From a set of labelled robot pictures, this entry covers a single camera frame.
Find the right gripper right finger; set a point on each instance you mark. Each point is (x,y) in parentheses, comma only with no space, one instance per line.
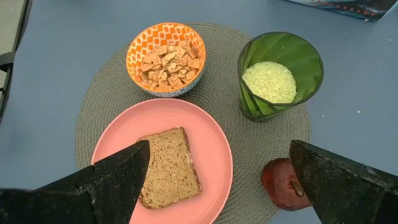
(348,193)

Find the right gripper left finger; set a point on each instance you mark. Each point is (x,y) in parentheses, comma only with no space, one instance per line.
(93,199)

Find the dark red apple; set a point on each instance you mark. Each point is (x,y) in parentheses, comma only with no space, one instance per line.
(280,186)

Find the brown bread slice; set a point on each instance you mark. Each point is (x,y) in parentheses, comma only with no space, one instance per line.
(174,168)

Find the blue cereal box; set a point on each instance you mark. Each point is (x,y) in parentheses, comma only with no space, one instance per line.
(357,9)

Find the pink plate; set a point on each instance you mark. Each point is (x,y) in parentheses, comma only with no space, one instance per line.
(130,124)

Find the white rice filling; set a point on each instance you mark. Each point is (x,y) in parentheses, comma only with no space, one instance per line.
(269,82)

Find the brown cereal pieces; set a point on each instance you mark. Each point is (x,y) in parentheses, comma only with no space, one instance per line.
(169,67)

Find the green plastic cup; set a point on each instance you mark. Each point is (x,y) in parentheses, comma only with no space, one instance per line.
(289,49)

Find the grey round placemat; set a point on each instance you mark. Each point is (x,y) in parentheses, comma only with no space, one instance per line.
(220,77)

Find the orange patterned bowl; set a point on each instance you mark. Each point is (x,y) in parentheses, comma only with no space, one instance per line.
(155,35)

